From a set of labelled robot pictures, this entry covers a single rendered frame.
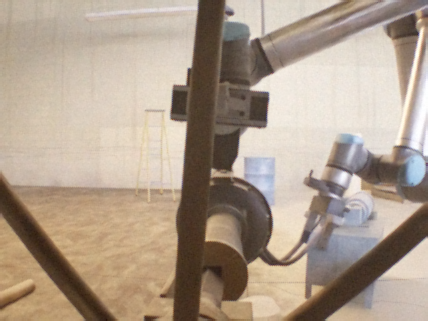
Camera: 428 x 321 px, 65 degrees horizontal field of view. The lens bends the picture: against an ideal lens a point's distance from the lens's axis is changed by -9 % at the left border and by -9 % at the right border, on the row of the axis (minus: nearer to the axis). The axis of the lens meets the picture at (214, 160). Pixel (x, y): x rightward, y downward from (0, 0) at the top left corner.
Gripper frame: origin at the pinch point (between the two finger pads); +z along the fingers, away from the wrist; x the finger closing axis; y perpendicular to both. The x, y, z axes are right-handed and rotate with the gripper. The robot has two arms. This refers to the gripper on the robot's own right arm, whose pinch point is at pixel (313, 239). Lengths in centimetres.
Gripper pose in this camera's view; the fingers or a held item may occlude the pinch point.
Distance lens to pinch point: 111.9
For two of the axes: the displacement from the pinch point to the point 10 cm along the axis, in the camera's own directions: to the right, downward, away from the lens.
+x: -1.5, 0.6, 9.9
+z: -3.8, 9.2, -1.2
